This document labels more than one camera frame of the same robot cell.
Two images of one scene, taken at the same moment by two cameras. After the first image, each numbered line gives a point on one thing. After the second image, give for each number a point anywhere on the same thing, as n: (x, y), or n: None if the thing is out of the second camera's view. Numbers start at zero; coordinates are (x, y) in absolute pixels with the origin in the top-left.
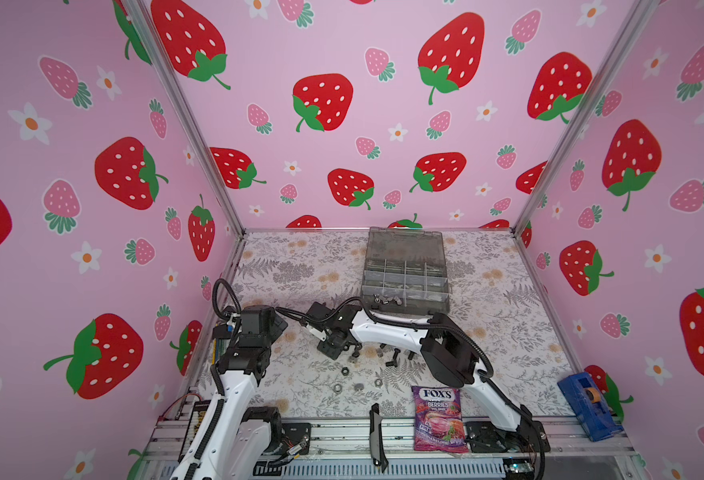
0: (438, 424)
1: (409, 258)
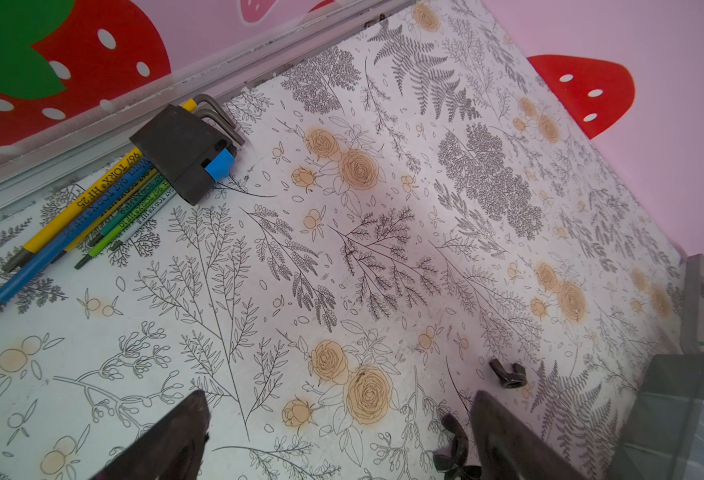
0: None
1: (685, 428)
